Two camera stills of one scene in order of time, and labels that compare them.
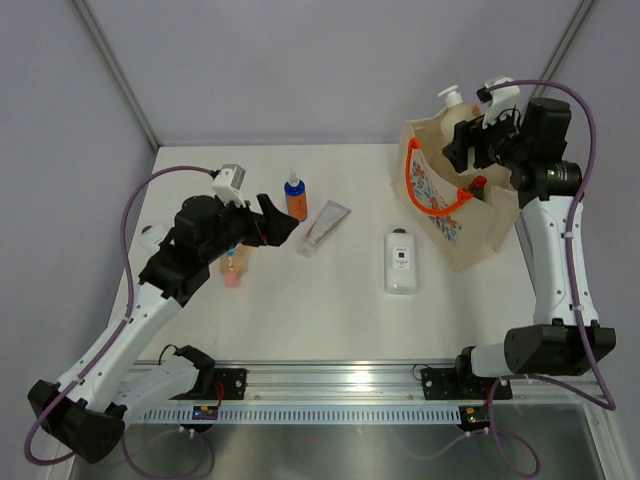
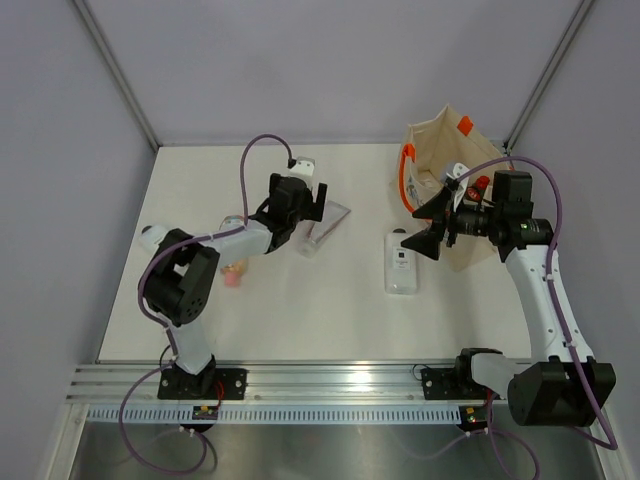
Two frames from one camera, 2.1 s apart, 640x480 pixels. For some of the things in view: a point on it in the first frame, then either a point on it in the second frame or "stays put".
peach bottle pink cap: (233, 264) stays put
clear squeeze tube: (329, 217) stays put
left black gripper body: (239, 226) -> (308, 210)
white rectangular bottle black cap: (400, 262) stays put
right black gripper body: (498, 144) -> (468, 219)
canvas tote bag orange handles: (468, 215) stays put
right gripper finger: (465, 134) -> (428, 240)
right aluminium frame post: (569, 36) stays put
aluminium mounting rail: (339, 381) stays put
